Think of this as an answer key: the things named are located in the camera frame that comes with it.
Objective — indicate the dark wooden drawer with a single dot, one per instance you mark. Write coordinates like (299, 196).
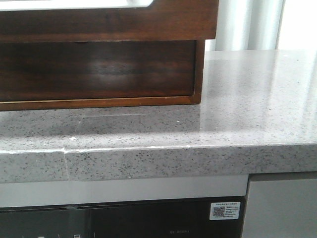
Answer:
(162, 20)
(99, 69)

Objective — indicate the dark wooden drawer cabinet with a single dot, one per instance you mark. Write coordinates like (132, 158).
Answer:
(198, 81)

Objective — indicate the white QR code sticker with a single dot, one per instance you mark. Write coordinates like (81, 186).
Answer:
(225, 211)

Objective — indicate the black glass built-in appliance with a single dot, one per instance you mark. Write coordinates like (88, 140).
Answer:
(169, 218)

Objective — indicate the grey cabinet door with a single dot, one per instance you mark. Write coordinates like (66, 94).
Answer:
(281, 206)

